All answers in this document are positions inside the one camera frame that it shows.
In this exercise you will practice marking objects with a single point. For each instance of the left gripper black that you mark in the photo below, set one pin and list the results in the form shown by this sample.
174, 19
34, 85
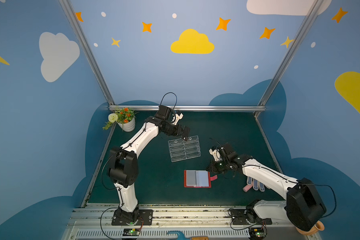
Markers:
182, 131

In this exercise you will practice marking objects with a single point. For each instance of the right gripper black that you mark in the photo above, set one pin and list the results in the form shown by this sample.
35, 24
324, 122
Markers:
215, 166

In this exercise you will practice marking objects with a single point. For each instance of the red card holder wallet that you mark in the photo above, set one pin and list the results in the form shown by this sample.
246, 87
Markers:
198, 179

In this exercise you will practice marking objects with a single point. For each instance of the clear acrylic card organizer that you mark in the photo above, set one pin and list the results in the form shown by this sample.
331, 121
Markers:
181, 150

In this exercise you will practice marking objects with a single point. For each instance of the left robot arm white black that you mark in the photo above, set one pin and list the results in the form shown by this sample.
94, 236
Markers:
123, 167

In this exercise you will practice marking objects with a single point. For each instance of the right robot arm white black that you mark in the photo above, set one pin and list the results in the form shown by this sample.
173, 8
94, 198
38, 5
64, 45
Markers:
301, 205

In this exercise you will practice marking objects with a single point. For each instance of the white pot with flowers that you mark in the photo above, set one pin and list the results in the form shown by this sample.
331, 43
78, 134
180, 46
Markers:
125, 118

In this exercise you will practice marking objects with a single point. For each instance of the right green circuit board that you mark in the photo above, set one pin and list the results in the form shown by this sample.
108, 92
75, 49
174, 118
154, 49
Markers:
257, 234

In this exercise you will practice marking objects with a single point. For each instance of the green circuit board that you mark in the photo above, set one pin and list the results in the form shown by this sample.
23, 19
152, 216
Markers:
257, 234
131, 233

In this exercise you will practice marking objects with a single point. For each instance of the terracotta clay vase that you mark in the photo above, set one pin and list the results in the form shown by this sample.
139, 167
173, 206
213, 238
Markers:
318, 226

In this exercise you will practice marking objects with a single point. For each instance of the left green circuit board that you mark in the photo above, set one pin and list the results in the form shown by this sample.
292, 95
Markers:
131, 233

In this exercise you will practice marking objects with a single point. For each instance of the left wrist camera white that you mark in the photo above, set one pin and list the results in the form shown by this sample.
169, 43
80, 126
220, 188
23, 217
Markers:
177, 116

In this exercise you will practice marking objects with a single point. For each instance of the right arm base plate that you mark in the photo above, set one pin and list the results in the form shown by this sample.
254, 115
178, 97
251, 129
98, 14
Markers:
247, 217

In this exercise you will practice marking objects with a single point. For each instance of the aluminium rail front frame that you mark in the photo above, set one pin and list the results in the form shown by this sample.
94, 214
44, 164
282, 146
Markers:
94, 223

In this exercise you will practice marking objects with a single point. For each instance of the teal handled tool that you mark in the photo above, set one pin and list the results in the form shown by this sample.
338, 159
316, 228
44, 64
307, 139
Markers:
181, 236

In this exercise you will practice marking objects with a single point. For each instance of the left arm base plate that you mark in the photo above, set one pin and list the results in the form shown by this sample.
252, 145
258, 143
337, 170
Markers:
137, 217

